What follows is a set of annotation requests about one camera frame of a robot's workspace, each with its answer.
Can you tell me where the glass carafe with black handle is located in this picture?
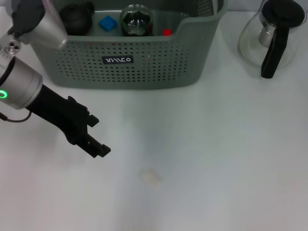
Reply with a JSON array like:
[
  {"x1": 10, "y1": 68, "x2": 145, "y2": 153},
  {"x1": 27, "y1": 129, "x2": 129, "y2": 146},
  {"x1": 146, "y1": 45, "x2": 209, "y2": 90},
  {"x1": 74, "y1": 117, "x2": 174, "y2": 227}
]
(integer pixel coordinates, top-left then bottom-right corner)
[{"x1": 237, "y1": 0, "x2": 308, "y2": 79}]

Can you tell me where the dark clay teapot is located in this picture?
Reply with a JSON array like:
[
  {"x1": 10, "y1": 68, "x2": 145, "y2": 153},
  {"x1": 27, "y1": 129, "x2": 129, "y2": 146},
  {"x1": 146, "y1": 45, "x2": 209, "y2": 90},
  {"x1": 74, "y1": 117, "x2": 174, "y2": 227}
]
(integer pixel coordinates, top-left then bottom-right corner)
[{"x1": 59, "y1": 1, "x2": 95, "y2": 36}]

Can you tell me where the glass teacup with black base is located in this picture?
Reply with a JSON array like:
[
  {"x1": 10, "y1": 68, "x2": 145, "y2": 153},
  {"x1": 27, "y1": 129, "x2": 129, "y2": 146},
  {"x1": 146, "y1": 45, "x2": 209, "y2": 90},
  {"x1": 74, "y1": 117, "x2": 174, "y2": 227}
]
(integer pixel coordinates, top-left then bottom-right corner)
[{"x1": 119, "y1": 4, "x2": 154, "y2": 37}]

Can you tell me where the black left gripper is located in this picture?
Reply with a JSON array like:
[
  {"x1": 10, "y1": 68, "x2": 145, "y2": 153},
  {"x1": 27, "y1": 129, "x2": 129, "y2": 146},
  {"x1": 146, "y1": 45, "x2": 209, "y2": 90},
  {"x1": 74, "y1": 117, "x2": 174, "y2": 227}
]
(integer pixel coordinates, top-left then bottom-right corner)
[{"x1": 26, "y1": 84, "x2": 112, "y2": 159}]

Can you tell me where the white two-stud brick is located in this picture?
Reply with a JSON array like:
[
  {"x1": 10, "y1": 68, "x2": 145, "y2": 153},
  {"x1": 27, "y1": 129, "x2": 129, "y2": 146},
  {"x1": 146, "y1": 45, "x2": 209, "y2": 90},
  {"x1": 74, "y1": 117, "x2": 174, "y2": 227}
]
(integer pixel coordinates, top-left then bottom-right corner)
[{"x1": 140, "y1": 167, "x2": 162, "y2": 189}]

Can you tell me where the blue four-stud brick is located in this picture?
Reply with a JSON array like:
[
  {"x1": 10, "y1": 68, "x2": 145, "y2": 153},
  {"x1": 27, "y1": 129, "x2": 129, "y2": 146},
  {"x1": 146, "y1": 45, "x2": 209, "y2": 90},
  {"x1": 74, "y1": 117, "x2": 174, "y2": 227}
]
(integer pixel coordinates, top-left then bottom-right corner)
[{"x1": 98, "y1": 15, "x2": 118, "y2": 32}]

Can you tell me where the grey perforated storage bin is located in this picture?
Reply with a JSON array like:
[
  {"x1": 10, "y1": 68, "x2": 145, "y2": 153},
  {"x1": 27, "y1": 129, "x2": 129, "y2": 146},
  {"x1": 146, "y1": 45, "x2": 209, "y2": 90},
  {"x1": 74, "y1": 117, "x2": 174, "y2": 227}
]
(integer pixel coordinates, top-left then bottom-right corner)
[{"x1": 31, "y1": 0, "x2": 228, "y2": 91}]

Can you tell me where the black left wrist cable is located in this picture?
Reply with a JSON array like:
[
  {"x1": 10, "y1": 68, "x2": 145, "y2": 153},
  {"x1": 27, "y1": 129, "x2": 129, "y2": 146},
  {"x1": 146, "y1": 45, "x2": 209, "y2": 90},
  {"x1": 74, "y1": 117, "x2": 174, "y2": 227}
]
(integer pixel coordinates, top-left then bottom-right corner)
[{"x1": 0, "y1": 110, "x2": 32, "y2": 123}]

